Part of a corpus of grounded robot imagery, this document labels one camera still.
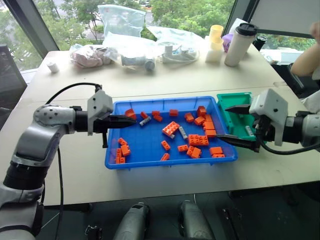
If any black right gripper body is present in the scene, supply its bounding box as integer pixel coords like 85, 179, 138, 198
252, 115, 276, 153

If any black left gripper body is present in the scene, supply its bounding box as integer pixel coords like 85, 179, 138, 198
93, 114, 114, 149

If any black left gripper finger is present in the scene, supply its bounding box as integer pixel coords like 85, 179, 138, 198
110, 121, 138, 130
110, 115, 138, 124

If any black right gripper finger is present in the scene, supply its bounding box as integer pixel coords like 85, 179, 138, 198
215, 133, 259, 153
224, 103, 252, 116

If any green plastic bin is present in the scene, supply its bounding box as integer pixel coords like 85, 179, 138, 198
216, 91, 259, 143

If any person's bare hand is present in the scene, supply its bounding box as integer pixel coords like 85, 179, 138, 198
309, 21, 320, 39

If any blue plastic tray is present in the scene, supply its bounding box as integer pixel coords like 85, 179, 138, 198
104, 95, 239, 171

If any orange 2x4 toy brick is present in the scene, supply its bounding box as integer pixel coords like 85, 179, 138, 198
162, 120, 181, 137
187, 134, 210, 147

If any white clothing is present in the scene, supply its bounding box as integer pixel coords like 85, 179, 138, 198
300, 89, 320, 112

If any black bag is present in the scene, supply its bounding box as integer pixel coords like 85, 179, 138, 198
270, 62, 320, 99

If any white tumbler with black lid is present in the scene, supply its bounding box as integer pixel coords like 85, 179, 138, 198
223, 22, 259, 68

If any plastic bag with grey part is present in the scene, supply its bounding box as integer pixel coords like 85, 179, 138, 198
103, 31, 158, 73

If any purple object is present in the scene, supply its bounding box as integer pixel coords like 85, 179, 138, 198
221, 33, 235, 54

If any plastic bag with pink contents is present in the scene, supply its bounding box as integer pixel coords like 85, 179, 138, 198
69, 43, 119, 69

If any black round object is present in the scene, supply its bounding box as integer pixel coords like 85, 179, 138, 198
253, 35, 269, 51

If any small white cylinder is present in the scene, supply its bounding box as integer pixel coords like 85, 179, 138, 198
47, 60, 60, 74

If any pale yellow cylinder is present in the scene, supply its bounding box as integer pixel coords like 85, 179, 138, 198
208, 24, 225, 51

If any black floor stand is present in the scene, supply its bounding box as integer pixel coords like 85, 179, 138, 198
221, 207, 242, 240

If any plastic bag with white part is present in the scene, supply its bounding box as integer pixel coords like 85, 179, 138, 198
146, 24, 201, 65

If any grey rounded robot leg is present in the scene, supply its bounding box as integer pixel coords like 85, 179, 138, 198
177, 199, 216, 240
111, 201, 151, 240

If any upright clear plastic bag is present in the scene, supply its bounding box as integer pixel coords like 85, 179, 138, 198
97, 4, 147, 39

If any black chair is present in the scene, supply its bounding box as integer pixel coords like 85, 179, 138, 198
0, 44, 28, 112

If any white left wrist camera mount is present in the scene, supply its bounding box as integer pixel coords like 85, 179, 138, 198
87, 89, 115, 136

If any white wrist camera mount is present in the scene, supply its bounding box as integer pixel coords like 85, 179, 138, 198
87, 89, 115, 136
248, 88, 289, 147

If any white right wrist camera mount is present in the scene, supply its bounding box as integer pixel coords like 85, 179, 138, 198
248, 88, 289, 147

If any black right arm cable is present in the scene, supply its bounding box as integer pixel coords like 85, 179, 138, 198
257, 138, 320, 156

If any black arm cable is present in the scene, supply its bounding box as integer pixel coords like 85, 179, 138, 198
257, 138, 320, 156
41, 82, 103, 240

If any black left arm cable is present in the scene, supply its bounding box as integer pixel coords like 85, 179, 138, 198
41, 82, 103, 240

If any small black bracket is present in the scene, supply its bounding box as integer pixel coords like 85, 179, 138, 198
84, 224, 104, 240

